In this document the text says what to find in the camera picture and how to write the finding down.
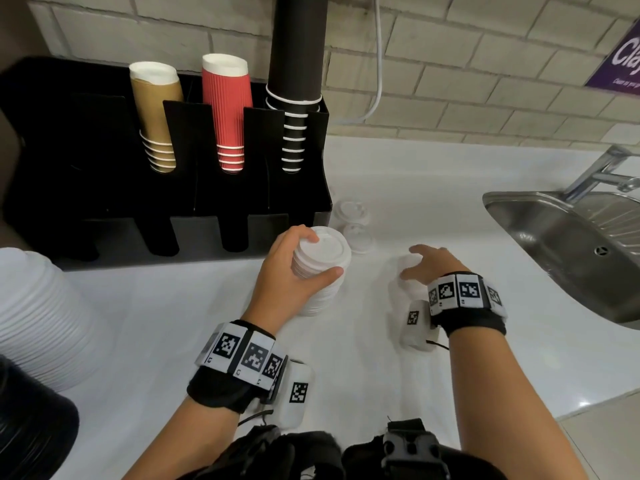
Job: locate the person's left hand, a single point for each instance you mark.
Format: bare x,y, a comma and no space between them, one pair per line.
275,289

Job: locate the person's right hand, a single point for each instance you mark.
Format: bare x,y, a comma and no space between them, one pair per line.
440,264

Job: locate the black cup holder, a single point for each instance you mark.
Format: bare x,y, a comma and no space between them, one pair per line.
75,169

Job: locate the stack of black lids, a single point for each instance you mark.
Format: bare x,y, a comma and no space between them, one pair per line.
30,424

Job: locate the person's left forearm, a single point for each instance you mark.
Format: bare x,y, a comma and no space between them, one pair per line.
190,439

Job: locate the person's right forearm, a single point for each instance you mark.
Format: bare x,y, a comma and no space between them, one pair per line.
505,404

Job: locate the black right wrist marker band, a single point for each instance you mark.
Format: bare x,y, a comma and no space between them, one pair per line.
475,322

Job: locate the black wrist marker band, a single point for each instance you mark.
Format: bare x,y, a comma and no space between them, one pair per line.
475,322
220,392

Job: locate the black left wrist marker band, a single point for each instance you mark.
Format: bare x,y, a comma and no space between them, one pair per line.
220,392

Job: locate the steel sink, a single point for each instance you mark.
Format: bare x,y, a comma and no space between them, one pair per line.
565,239

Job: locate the black chest harness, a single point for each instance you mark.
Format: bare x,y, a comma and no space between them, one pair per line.
300,454

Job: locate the steel faucet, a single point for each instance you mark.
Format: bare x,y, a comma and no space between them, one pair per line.
595,174

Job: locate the stack of red paper cups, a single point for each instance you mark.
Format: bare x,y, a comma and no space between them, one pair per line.
227,104

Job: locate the stack of gold paper cups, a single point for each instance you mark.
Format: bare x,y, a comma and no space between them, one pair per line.
155,104

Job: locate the stack of black paper cups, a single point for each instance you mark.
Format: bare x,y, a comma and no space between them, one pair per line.
297,44

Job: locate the blue wall sign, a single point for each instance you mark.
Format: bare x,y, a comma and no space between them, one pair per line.
620,64

